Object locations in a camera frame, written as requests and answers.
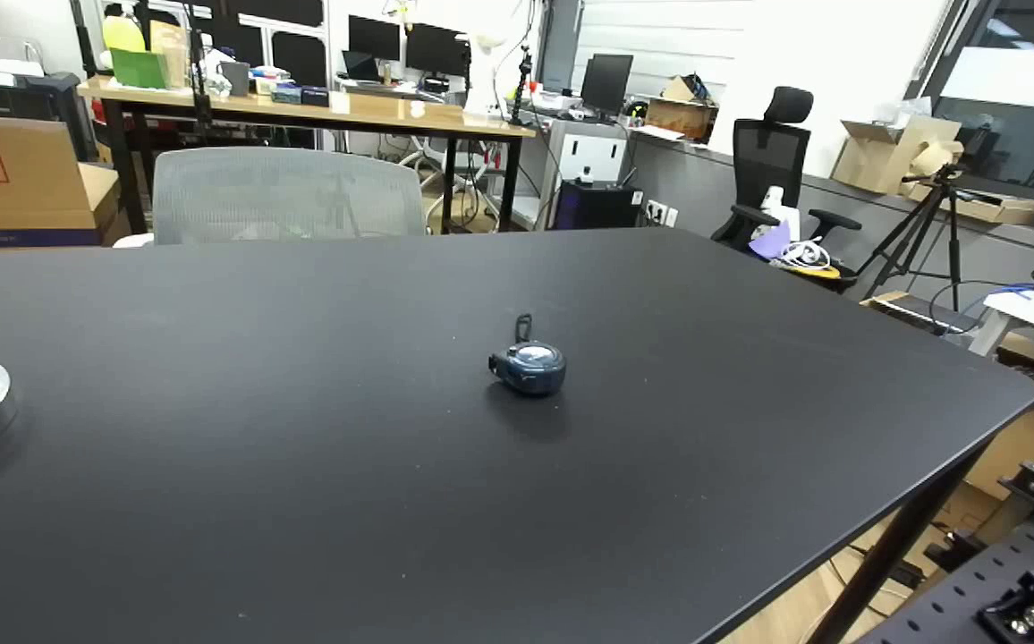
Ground blue measuring tape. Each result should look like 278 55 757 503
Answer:
487 311 567 396

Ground black computer monitor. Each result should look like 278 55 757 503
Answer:
580 55 634 120

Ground white spray bottle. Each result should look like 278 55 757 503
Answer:
761 188 800 244

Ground black office chair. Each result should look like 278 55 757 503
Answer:
712 86 857 262

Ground grey mesh office chair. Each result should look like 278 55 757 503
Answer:
150 146 424 244

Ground open cardboard box on counter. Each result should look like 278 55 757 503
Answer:
833 120 963 197

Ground wooden desk with black legs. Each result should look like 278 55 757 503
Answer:
77 74 534 232

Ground cardboard box with red label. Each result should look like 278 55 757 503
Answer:
0 120 128 247

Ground black perforated metal breadboard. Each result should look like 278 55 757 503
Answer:
857 466 1034 644

